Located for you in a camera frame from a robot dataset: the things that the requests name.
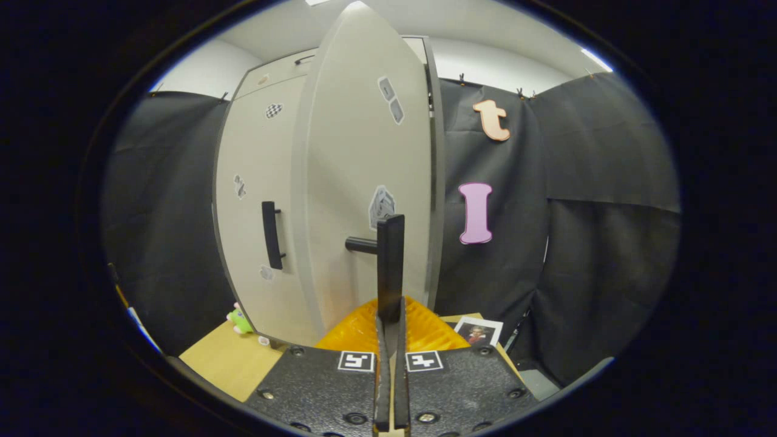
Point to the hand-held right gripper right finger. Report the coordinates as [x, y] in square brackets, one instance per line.
[402, 388]

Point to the pink green plush toy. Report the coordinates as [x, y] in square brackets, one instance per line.
[240, 321]

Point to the black backdrop cloth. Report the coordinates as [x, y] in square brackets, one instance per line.
[607, 243]

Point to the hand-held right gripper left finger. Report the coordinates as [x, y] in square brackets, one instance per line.
[382, 388]

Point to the rectangular ceiling light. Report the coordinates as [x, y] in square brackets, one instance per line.
[315, 2]

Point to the beige shoe cabinet door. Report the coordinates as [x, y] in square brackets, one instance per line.
[255, 170]
[346, 152]

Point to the white printed box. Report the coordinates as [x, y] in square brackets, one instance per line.
[141, 328]

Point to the white portrait photo card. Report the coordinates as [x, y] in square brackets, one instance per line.
[479, 332]

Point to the beige double-door shoe cabinet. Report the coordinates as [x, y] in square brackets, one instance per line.
[285, 65]

